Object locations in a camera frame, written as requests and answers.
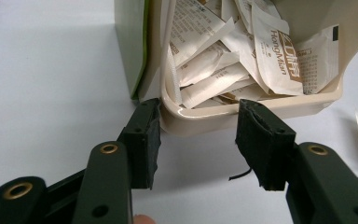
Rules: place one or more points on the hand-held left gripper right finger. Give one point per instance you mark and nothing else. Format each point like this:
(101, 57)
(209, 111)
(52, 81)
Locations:
(265, 146)

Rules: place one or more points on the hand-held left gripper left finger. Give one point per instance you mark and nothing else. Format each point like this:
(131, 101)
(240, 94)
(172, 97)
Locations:
(144, 140)

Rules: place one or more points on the pile of white packets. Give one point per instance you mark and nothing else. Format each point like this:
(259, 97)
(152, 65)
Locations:
(230, 56)

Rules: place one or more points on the green drawer box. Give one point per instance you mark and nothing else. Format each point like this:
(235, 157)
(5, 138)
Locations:
(130, 43)

